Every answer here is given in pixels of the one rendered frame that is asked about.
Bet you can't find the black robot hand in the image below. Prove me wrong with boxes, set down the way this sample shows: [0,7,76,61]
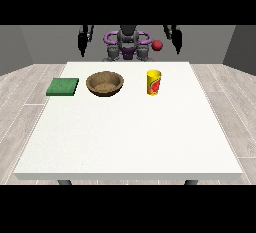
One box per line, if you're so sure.
[77,25,95,58]
[162,25,184,56]

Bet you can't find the small red ball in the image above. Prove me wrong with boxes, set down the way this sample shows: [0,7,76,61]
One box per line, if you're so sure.
[151,39,164,52]

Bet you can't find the green square pad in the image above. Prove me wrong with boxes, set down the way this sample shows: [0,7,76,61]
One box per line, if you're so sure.
[45,77,80,97]

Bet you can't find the brown wooden bowl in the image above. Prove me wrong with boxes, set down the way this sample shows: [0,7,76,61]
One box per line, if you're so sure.
[85,70,125,98]

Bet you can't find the yellow cup with melon print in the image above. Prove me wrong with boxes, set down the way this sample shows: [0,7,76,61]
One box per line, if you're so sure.
[146,69,163,97]

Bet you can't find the grey robot trunk purple rings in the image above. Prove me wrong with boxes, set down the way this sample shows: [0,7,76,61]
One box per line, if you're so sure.
[102,25,154,62]

